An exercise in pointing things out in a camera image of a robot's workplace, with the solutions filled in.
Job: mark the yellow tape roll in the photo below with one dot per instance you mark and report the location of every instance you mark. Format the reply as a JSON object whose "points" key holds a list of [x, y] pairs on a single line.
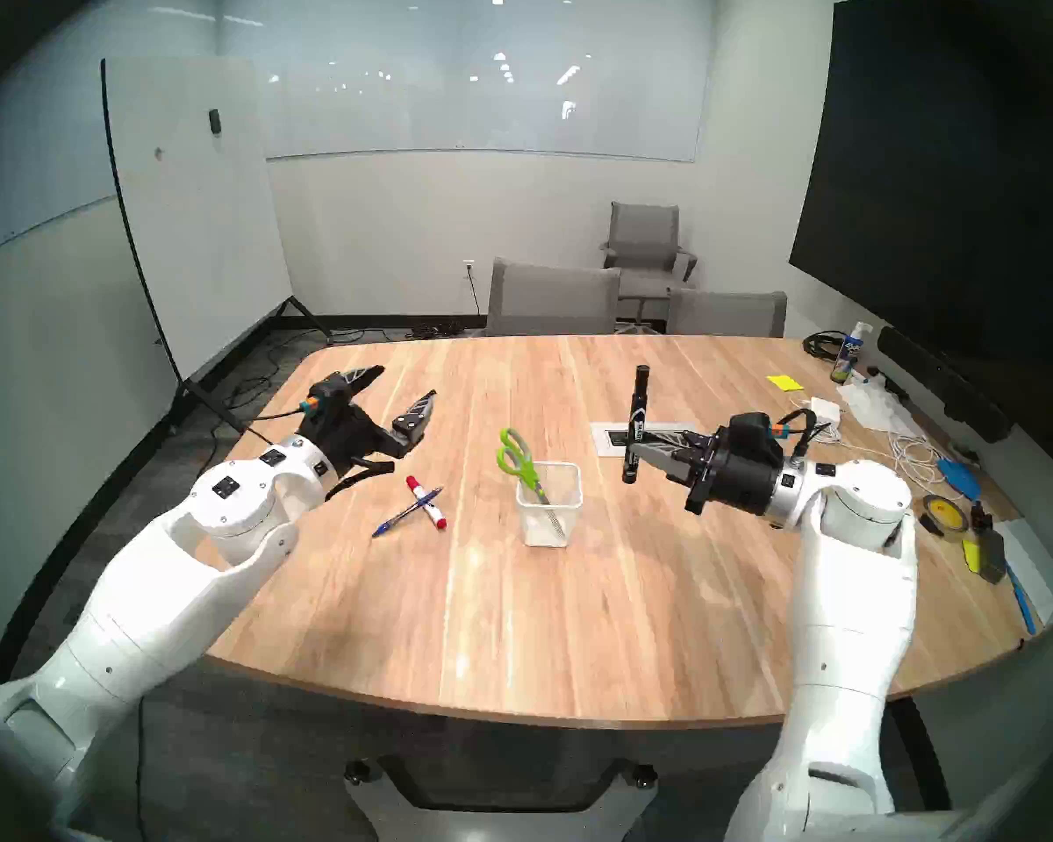
{"points": [[934, 520]]}

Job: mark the yellow and black pad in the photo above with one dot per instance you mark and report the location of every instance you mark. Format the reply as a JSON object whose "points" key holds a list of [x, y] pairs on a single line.
{"points": [[990, 555]]}

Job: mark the silver table power outlet panel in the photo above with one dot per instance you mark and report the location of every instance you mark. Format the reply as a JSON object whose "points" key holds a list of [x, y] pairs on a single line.
{"points": [[604, 441]]}

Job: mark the red capped whiteboard marker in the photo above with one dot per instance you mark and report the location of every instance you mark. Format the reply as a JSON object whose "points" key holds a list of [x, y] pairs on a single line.
{"points": [[428, 505]]}

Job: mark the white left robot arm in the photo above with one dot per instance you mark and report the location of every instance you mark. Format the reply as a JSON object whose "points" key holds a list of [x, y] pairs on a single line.
{"points": [[158, 603]]}

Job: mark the small black bottle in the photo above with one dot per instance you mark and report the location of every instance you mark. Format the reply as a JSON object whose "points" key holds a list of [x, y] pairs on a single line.
{"points": [[980, 517]]}

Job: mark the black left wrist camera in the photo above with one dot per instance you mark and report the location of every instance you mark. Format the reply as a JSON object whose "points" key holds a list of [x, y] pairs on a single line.
{"points": [[329, 397]]}

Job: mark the black permanent marker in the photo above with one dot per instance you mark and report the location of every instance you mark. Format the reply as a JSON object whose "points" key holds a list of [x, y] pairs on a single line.
{"points": [[639, 402]]}

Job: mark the large black wall screen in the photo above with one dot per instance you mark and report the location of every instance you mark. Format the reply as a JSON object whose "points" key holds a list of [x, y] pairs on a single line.
{"points": [[939, 191]]}

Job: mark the grey mesh office chair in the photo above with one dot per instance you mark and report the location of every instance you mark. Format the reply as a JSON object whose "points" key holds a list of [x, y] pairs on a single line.
{"points": [[553, 298], [727, 316]]}

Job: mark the yellow sticky note pad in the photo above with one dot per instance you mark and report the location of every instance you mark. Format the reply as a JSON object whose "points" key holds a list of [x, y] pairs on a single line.
{"points": [[784, 382]]}

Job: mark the grey office chair with armrests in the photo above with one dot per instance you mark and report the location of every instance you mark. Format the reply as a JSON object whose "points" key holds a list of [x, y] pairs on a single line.
{"points": [[645, 229]]}

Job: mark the white power adapter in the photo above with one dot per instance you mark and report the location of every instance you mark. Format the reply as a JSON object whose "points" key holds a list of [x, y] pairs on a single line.
{"points": [[829, 406]]}

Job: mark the black video sound bar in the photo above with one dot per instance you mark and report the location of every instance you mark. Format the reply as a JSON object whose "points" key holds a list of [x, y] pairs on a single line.
{"points": [[943, 384]]}

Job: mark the blue stick tool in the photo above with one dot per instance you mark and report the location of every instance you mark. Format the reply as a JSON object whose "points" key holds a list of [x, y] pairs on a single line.
{"points": [[1020, 599]]}

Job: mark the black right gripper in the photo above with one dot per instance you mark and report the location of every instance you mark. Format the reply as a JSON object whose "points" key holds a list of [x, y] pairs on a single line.
{"points": [[741, 481]]}

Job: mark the white mesh pen holder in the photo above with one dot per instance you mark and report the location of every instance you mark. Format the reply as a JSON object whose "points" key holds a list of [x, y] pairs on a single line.
{"points": [[562, 529]]}

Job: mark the blue ballpoint pen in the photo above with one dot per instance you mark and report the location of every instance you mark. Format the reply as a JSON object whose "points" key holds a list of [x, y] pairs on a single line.
{"points": [[392, 524]]}

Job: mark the whiteboard cleaner spray bottle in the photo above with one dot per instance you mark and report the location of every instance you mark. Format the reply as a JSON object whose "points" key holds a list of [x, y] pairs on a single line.
{"points": [[847, 358]]}

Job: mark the white paper sheet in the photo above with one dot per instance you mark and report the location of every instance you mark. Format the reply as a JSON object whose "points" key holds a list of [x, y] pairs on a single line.
{"points": [[1035, 568]]}

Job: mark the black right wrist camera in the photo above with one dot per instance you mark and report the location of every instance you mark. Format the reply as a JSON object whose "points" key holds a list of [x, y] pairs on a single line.
{"points": [[750, 430]]}

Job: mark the rolling white whiteboard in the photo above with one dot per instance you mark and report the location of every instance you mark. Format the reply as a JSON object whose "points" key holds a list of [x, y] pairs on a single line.
{"points": [[193, 200]]}

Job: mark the wide glass wall whiteboard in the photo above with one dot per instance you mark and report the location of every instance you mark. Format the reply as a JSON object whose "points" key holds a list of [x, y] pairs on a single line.
{"points": [[474, 86]]}

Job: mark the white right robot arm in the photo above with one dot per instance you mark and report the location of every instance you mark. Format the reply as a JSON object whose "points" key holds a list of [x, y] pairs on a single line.
{"points": [[851, 603]]}

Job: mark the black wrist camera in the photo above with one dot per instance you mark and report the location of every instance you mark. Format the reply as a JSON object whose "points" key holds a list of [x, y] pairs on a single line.
{"points": [[750, 430], [329, 397]]}

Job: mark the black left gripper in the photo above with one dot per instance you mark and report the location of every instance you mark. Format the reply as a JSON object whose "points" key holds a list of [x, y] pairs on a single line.
{"points": [[351, 445]]}

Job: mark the blue flat disc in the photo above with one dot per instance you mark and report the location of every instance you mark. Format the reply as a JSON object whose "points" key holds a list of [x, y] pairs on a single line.
{"points": [[959, 479]]}

